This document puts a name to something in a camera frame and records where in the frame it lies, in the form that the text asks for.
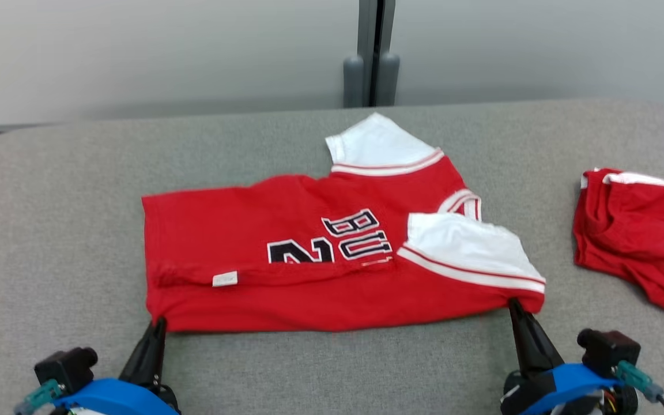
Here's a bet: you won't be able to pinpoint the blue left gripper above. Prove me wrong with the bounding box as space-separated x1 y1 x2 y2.
54 316 181 415

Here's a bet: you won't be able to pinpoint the teal camera connector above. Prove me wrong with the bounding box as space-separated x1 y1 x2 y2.
616 360 664 403
14 379 66 415

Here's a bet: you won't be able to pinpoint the grey partition post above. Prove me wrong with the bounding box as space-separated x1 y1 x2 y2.
342 0 401 109

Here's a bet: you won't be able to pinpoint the red shorts with white stripe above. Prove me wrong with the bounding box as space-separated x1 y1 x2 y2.
572 167 664 322

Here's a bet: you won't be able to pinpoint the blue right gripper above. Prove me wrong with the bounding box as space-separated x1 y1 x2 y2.
501 298 639 415

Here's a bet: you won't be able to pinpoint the teal left camera connector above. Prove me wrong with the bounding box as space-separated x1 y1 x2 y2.
14 379 66 415

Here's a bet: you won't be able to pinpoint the red jersey with white sleeves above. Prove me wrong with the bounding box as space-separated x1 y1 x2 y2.
141 112 547 334

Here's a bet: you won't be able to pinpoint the teal right camera connector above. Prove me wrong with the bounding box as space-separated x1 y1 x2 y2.
616 360 664 403

